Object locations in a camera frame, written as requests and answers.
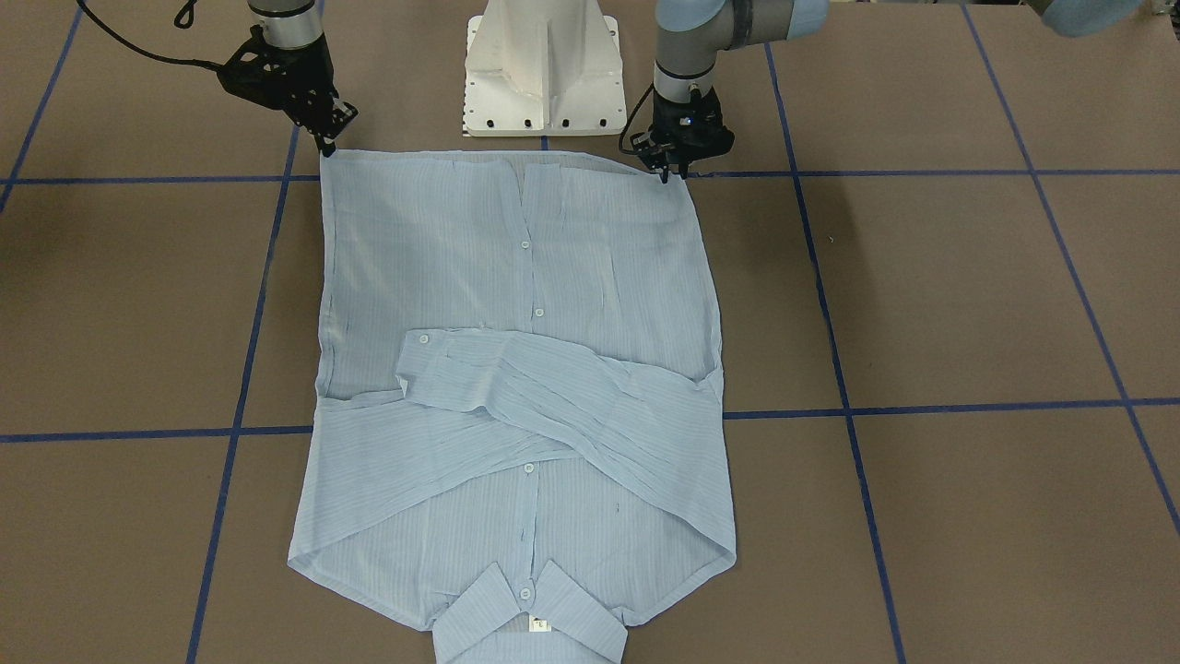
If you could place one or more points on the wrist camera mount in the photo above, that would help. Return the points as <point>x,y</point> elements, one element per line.
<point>257,72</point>
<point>640,144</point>

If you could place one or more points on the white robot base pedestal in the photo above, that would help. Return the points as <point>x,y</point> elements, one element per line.
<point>543,68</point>

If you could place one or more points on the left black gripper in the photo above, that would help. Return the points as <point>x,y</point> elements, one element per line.
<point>708,115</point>

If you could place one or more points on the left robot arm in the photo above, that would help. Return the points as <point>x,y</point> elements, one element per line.
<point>691,34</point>

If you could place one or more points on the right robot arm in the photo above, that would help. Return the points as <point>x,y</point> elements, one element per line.
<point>290,25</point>

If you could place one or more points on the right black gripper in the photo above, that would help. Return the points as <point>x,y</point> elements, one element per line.
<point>307,79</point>

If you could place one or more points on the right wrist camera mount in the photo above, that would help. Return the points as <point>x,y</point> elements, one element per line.
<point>257,72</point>

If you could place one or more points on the light blue button-up shirt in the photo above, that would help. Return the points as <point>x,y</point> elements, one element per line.
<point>518,437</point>

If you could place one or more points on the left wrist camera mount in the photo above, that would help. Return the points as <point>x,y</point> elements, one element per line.
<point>640,144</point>

